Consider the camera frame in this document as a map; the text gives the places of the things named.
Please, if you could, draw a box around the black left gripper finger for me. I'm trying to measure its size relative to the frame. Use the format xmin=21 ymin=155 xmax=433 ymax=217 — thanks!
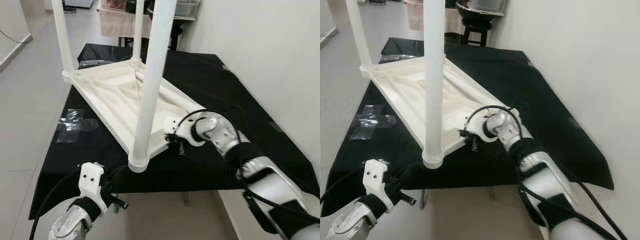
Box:
xmin=397 ymin=161 xmax=427 ymax=188
xmin=107 ymin=165 xmax=138 ymax=188

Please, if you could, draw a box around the white plastic table leg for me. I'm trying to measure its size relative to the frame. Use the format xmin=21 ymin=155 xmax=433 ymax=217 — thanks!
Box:
xmin=421 ymin=0 xmax=447 ymax=162
xmin=131 ymin=0 xmax=146 ymax=66
xmin=127 ymin=0 xmax=178 ymax=167
xmin=51 ymin=0 xmax=76 ymax=81
xmin=442 ymin=67 xmax=511 ymax=113
xmin=345 ymin=0 xmax=375 ymax=71
xmin=134 ymin=67 xmax=203 ymax=115

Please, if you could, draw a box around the white plastic table top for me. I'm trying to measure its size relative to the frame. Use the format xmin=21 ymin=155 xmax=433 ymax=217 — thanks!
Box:
xmin=61 ymin=56 xmax=201 ymax=174
xmin=359 ymin=55 xmax=501 ymax=170

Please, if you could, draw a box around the black tablecloth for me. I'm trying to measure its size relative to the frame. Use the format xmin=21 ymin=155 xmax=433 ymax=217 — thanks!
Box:
xmin=27 ymin=42 xmax=320 ymax=221
xmin=320 ymin=37 xmax=616 ymax=218

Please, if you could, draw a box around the black round stool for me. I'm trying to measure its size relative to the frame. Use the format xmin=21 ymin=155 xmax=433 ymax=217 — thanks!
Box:
xmin=461 ymin=20 xmax=493 ymax=48
xmin=167 ymin=22 xmax=186 ymax=51

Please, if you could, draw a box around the black bowl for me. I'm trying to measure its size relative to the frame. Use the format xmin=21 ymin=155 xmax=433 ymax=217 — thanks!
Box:
xmin=455 ymin=0 xmax=501 ymax=23

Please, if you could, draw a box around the beige cloth covered table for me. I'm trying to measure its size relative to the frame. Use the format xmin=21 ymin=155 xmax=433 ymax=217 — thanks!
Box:
xmin=405 ymin=0 xmax=466 ymax=36
xmin=98 ymin=7 xmax=153 ymax=38

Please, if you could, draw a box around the grey plastic storage container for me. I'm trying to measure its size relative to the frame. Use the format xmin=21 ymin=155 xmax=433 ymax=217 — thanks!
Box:
xmin=467 ymin=0 xmax=508 ymax=13
xmin=172 ymin=0 xmax=202 ymax=20

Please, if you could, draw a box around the black bag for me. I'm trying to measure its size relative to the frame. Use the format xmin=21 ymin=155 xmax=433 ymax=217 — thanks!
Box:
xmin=125 ymin=0 xmax=151 ymax=13

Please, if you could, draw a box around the black wall cable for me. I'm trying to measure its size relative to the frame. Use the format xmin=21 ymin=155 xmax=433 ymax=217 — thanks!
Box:
xmin=0 ymin=30 xmax=23 ymax=45

